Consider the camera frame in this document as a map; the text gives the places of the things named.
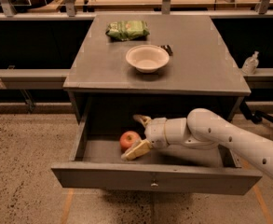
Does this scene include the metal railing frame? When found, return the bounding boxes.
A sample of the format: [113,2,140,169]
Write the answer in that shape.
[0,0,273,21]

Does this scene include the grey open top drawer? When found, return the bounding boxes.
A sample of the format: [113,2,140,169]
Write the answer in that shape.
[51,111,262,195]

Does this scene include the red apple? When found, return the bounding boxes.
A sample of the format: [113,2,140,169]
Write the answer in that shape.
[119,131,141,152]

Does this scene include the small black object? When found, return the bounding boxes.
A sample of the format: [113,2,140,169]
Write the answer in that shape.
[160,45,173,56]

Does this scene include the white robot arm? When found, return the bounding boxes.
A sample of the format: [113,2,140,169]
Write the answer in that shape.
[121,108,273,179]

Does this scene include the black chair base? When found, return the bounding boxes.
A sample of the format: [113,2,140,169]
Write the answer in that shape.
[239,101,273,124]

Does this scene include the grey cabinet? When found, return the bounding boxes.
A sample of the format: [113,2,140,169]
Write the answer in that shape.
[63,14,251,119]

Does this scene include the metal drawer knob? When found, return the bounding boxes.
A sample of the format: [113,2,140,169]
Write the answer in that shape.
[151,180,158,189]

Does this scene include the white bowl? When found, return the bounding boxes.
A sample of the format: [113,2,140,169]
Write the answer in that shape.
[126,45,170,73]

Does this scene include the green snack bag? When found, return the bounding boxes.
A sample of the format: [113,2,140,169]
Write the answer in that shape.
[105,21,150,41]

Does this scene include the clear sanitizer pump bottle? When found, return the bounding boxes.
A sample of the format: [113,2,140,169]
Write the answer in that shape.
[241,51,259,75]

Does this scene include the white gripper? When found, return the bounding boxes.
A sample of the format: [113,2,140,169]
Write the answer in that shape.
[121,114,168,161]

